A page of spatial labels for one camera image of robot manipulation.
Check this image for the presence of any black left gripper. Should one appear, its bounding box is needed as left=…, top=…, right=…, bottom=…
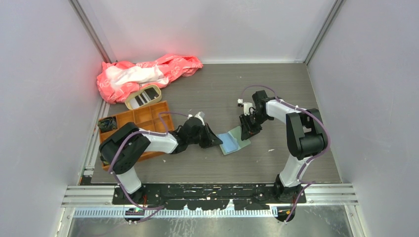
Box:
left=187, top=122, right=222, bottom=149

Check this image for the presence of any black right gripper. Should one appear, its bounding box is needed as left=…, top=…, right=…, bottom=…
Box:
left=240, top=112, right=271, bottom=141

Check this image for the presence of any green leather card holder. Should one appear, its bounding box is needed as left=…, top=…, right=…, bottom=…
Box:
left=216, top=126, right=251, bottom=156

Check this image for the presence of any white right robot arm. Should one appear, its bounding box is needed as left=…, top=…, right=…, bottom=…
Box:
left=237, top=90, right=330, bottom=203

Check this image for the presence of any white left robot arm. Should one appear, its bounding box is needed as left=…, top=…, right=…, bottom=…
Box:
left=99, top=117, right=223, bottom=204

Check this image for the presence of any beige oval card tray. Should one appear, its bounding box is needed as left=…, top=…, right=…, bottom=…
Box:
left=125, top=85, right=162, bottom=110

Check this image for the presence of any dark bundle in organizer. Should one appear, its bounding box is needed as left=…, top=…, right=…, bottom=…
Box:
left=97, top=117, right=118, bottom=133

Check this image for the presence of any pink and white plastic bag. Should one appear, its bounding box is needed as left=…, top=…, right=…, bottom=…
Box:
left=96, top=54, right=203, bottom=104

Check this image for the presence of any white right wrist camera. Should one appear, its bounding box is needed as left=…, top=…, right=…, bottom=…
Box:
left=237, top=99, right=255, bottom=116

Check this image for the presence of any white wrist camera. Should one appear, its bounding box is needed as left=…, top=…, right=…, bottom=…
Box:
left=237, top=99, right=255, bottom=116
left=187, top=111, right=205, bottom=125

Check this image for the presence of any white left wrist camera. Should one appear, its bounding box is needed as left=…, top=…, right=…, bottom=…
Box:
left=187, top=111, right=205, bottom=125

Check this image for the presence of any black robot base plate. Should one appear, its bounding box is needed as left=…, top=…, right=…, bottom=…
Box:
left=130, top=183, right=306, bottom=210

